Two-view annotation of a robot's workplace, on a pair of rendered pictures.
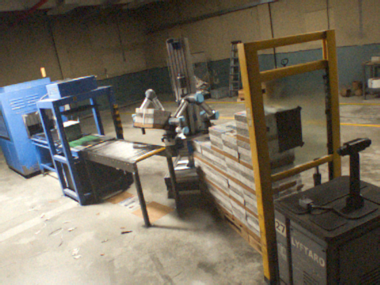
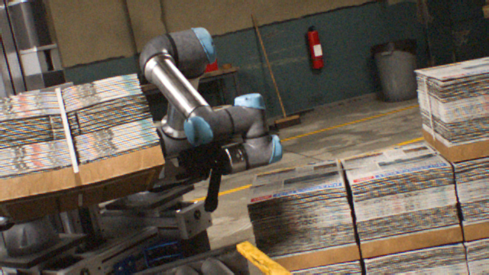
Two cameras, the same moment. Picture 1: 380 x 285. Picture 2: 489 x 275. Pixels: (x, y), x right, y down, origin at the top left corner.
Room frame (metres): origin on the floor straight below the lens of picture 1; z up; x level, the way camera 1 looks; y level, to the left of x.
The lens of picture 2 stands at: (2.94, 1.63, 1.31)
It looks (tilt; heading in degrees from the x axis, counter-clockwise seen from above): 9 degrees down; 294
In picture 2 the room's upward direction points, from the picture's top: 12 degrees counter-clockwise
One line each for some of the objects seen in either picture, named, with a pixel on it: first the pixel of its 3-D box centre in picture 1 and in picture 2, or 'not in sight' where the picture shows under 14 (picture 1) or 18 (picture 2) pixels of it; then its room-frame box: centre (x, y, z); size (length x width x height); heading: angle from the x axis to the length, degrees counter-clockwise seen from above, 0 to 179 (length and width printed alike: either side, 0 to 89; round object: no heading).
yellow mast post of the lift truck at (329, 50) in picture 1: (332, 148); not in sight; (2.23, -1.12, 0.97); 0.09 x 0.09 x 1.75; 18
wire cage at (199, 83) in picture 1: (188, 77); not in sight; (11.82, -0.60, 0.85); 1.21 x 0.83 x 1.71; 40
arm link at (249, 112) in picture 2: (180, 121); (246, 117); (3.64, -0.01, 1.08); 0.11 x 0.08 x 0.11; 49
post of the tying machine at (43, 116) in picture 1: (53, 150); not in sight; (4.70, 2.00, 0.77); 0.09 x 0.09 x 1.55; 40
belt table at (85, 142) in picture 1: (87, 144); not in sight; (4.76, 1.47, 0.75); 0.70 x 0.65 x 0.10; 40
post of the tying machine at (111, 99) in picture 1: (119, 136); not in sight; (4.81, 0.95, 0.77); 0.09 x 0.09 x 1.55; 40
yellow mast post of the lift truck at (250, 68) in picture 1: (261, 173); not in sight; (2.03, -0.49, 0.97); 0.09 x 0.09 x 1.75; 18
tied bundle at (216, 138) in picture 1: (232, 137); (478, 105); (3.10, -0.49, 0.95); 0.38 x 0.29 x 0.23; 108
